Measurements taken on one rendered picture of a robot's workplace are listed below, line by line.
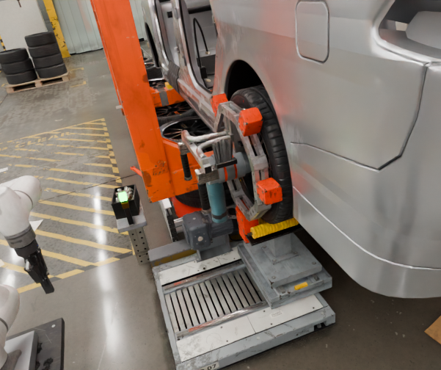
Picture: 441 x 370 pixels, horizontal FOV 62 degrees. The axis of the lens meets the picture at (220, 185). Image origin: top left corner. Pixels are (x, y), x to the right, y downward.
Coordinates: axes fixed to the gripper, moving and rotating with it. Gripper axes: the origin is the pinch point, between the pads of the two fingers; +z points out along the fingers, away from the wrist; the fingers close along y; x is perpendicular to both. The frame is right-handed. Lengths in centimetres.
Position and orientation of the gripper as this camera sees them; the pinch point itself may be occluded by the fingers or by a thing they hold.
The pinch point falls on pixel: (46, 285)
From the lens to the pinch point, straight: 157.4
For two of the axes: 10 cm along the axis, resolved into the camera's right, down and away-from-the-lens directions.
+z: 1.9, 8.7, 4.5
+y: 1.7, 4.2, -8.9
